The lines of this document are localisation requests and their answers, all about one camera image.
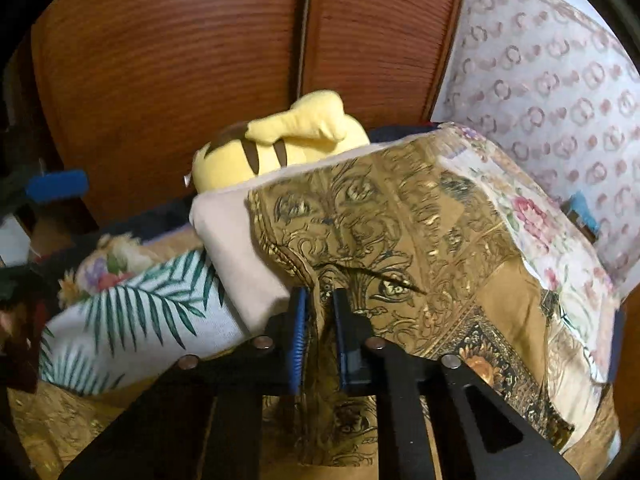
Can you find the blue item at headboard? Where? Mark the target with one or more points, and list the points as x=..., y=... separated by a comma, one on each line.
x=577, y=211

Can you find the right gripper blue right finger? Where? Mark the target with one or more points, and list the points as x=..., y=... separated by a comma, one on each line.
x=356, y=345

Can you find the palm leaf print cloth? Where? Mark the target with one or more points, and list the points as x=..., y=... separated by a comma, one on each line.
x=139, y=327

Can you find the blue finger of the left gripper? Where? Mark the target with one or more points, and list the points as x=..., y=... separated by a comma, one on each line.
x=57, y=186

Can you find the yellow plush toy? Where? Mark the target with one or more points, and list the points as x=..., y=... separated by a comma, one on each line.
x=315, y=127

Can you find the golden brown patterned shirt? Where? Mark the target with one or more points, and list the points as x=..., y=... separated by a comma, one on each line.
x=422, y=255

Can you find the floral bedspread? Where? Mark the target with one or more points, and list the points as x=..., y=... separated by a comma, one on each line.
x=557, y=253

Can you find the pink ring-pattern wall curtain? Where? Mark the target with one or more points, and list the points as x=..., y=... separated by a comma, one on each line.
x=550, y=83

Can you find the beige pillow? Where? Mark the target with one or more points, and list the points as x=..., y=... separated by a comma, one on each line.
x=256, y=287

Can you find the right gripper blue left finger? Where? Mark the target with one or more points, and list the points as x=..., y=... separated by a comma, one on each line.
x=288, y=331

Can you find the red-brown louvered wardrobe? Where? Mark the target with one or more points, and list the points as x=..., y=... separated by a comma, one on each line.
x=130, y=89

